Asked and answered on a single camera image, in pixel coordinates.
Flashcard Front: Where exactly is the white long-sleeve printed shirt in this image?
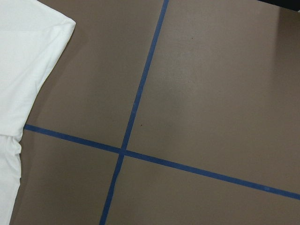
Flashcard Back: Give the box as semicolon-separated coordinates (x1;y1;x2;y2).
0;0;75;225

